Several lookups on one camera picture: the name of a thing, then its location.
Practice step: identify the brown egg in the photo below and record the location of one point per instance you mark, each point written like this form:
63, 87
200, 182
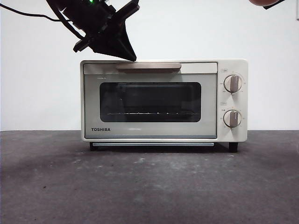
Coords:
259, 2

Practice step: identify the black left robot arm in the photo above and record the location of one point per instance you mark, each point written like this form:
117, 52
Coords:
81, 11

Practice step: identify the cream Toshiba toaster oven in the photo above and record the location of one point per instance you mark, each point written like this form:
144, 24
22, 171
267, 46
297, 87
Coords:
233, 66

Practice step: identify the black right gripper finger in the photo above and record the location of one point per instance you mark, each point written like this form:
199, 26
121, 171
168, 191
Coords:
273, 5

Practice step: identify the cream temperature knob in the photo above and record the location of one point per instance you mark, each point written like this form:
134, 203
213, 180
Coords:
232, 83

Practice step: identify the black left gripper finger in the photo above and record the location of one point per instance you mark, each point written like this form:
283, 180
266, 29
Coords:
112, 47
126, 39

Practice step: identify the cream timer knob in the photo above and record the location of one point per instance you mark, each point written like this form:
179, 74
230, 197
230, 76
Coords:
232, 119

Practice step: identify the metal crumb tray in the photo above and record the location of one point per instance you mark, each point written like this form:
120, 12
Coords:
151, 144

